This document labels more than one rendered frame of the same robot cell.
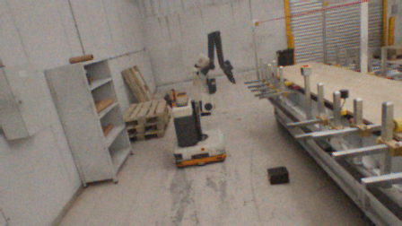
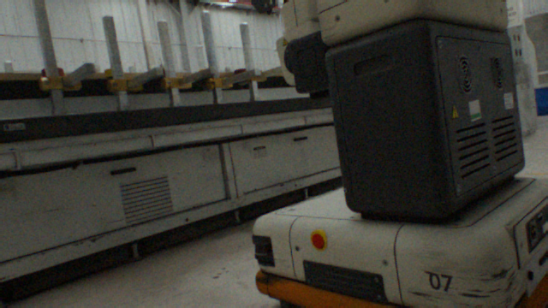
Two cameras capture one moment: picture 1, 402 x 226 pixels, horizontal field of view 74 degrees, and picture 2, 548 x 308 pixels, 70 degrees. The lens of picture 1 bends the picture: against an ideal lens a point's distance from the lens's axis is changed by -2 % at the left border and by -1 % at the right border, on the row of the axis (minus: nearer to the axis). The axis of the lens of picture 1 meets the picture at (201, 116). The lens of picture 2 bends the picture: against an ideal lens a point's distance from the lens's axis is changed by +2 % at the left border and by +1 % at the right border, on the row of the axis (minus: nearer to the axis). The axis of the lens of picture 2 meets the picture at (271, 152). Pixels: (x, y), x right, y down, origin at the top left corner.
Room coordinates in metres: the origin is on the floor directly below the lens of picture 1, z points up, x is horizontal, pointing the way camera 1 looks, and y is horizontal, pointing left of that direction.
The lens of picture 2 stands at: (4.46, 0.63, 0.52)
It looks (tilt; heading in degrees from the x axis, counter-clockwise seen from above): 3 degrees down; 225
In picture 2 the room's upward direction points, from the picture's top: 9 degrees counter-clockwise
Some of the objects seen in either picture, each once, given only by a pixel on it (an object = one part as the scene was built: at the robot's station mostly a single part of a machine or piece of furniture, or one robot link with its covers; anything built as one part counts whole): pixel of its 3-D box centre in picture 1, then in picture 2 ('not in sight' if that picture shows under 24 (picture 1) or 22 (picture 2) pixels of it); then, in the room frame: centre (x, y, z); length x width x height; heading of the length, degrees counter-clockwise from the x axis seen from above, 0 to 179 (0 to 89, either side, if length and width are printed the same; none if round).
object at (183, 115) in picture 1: (187, 117); (416, 81); (3.45, 0.19, 0.59); 0.55 x 0.34 x 0.83; 178
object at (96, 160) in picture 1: (96, 119); not in sight; (3.54, 1.42, 0.78); 0.90 x 0.45 x 1.55; 178
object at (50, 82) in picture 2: not in sight; (60, 83); (3.91, -1.00, 0.82); 0.14 x 0.06 x 0.05; 178
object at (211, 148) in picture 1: (199, 145); (405, 238); (3.44, 0.10, 0.16); 0.67 x 0.64 x 0.25; 88
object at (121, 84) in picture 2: not in sight; (124, 85); (3.66, -0.99, 0.81); 0.14 x 0.06 x 0.05; 178
